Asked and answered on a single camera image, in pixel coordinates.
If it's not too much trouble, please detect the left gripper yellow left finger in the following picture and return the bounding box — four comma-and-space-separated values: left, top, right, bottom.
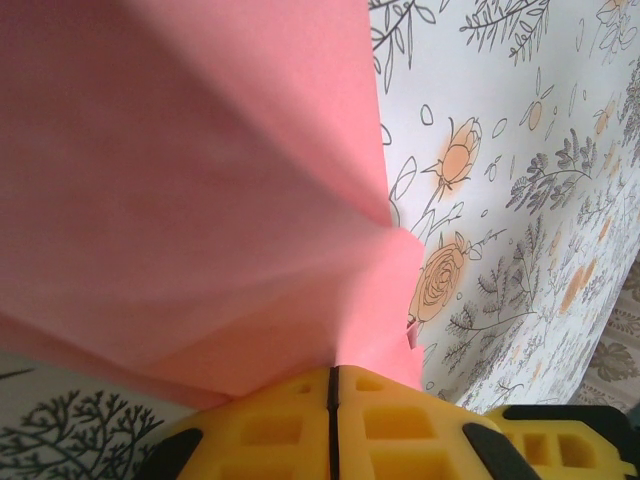
164, 366, 334, 480

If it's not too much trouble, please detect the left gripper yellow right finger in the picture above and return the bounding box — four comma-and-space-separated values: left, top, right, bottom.
333, 366, 531, 480

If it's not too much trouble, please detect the pink square paper sheet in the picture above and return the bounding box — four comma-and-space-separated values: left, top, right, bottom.
0, 0, 426, 409

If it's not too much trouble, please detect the floral patterned table cover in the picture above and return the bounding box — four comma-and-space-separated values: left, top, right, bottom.
0, 0, 640, 480

